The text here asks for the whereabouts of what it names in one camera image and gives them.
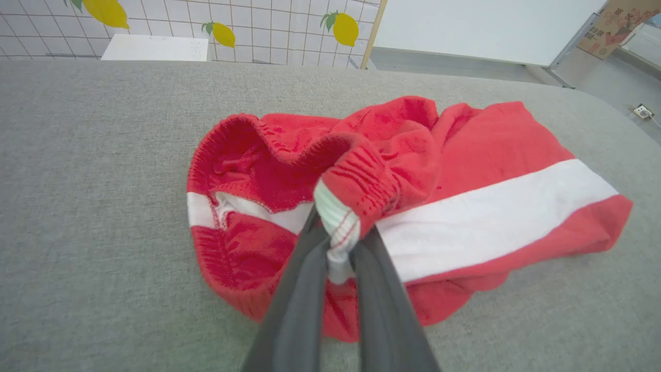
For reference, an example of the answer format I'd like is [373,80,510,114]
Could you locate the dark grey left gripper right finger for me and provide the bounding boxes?
[350,226,441,372]

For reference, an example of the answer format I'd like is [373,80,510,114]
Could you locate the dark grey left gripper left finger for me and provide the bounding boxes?
[241,206,332,372]

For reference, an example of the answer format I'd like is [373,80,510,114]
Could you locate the red shorts with white stripe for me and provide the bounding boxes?
[185,95,634,344]

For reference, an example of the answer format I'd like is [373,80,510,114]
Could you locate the grey fabric sofa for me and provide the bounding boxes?
[0,58,661,372]

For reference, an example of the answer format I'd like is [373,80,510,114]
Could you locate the lemon-print grid partition panel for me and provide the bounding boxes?
[0,0,389,70]

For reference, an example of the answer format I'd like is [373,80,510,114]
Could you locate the white rectangular box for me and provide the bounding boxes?
[100,34,210,63]

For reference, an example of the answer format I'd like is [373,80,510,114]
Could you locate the brown printed cardboard box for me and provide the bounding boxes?
[577,0,661,60]

